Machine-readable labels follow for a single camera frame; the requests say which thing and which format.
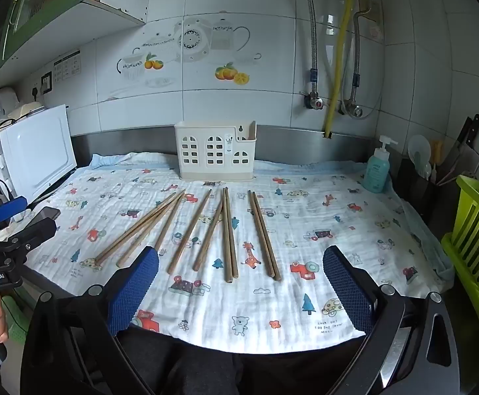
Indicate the white cutting board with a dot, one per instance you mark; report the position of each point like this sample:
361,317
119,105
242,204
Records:
33,152

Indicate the teal pump soap bottle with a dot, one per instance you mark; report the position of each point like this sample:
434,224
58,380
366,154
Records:
376,173

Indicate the lime green dish rack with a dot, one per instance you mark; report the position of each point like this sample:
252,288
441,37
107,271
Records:
474,222

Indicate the black wall socket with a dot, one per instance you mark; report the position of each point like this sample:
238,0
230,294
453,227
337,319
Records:
47,82

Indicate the black smartphone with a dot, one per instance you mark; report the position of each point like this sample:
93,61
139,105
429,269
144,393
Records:
46,214

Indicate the white wall notice label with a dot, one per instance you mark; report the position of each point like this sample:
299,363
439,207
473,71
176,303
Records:
67,66

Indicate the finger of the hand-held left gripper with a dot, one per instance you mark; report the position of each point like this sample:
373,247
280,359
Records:
37,230
9,209

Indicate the person's dark trousers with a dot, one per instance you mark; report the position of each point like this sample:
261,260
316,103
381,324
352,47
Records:
239,374

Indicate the printed muslin cloth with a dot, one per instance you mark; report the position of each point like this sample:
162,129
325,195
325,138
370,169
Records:
338,255

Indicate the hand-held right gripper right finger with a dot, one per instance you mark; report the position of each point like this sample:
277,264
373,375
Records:
346,292

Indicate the green wall cabinet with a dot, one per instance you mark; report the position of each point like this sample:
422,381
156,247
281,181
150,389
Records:
0,28

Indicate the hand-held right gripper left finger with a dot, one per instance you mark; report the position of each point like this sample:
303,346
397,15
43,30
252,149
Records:
136,292

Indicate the white plastic ladle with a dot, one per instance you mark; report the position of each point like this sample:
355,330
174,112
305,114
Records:
418,148

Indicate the cream plastic utensil holder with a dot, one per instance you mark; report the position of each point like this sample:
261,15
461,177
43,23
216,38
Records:
206,160

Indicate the tea set wall decal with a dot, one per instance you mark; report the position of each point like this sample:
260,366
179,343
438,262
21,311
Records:
190,39

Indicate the metal water valve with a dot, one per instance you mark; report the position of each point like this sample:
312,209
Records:
314,102
352,109

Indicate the yellow kitchen utensil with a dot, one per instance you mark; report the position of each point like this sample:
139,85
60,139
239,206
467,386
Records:
438,152

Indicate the green plastic basket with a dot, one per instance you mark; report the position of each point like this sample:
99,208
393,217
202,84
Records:
15,317

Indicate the black utensil caddy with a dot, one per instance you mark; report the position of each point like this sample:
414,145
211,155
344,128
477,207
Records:
416,193

